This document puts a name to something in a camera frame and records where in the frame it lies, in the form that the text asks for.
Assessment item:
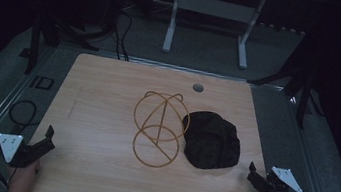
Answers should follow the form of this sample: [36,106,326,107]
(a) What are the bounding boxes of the black metal stand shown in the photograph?
[243,50,333,133]
[15,4,105,85]

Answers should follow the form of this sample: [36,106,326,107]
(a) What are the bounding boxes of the gold wire hat stand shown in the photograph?
[126,87,195,173]

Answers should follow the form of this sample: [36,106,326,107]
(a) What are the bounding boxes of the black hanging cables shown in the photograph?
[108,9,137,63]

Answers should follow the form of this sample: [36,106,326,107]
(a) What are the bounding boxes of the black hat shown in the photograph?
[176,107,246,175]

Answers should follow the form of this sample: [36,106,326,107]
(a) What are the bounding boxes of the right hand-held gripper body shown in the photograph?
[255,164,306,192]

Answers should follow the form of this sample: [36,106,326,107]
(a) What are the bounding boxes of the black looped floor cable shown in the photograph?
[5,97,44,138]

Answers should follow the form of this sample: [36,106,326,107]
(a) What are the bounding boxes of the white metal desk frame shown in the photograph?
[160,0,269,72]

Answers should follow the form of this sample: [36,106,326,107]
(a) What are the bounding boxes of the grey round table grommet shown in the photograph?
[191,82,205,94]

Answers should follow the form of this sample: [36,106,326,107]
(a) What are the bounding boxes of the person's left hand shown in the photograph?
[7,156,41,192]

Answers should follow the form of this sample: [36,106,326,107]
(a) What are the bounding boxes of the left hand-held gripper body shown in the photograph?
[0,132,52,173]

